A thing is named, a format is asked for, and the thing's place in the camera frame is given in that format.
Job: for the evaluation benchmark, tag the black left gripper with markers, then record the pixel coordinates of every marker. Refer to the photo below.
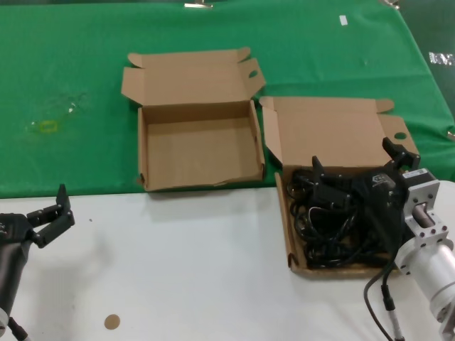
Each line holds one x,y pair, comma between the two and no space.
14,255

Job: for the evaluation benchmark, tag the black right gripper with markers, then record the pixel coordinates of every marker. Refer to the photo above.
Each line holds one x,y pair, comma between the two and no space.
382,199

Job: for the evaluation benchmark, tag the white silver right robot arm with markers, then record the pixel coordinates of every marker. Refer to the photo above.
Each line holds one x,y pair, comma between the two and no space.
433,259

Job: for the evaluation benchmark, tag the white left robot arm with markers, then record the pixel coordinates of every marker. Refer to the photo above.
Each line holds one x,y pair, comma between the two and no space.
2,318

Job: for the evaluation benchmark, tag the cardboard box with round hole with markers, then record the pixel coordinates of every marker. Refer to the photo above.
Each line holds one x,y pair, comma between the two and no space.
327,131

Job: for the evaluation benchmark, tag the cardboard box with oval hole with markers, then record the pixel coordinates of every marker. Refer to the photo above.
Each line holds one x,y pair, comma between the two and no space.
199,152

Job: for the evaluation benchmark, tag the metal clip at cloth edge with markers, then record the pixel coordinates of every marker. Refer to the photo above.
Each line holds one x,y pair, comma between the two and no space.
451,135

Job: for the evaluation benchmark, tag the round brown sticker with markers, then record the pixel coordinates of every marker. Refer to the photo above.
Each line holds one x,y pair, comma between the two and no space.
112,322

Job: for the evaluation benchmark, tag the clear tape scraps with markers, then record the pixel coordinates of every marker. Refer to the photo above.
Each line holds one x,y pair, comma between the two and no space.
72,106

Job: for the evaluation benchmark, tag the silver foil patch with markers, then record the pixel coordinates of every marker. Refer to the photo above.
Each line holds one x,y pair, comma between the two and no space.
440,58

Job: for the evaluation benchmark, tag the white tape piece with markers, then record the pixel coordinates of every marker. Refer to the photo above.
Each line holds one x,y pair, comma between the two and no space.
343,20

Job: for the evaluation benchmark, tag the green table cloth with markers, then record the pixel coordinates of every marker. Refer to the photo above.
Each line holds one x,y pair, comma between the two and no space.
71,53

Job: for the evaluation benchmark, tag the small metal cloth clip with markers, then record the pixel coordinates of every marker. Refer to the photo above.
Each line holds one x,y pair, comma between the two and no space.
391,2

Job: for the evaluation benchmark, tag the long metal cloth clip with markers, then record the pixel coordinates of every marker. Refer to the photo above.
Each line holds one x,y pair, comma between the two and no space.
199,5

